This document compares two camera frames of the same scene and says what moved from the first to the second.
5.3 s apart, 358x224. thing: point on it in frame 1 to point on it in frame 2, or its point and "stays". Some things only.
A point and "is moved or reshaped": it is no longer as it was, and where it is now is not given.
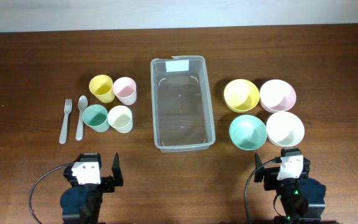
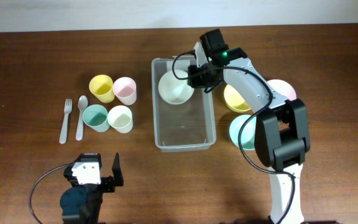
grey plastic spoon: (82, 104) stays
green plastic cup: (96, 116) stays
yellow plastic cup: (102, 86) stays
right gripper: (270, 177) to (194, 81)
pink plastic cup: (125, 89) stays
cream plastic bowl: (284, 129) is moved or reshaped
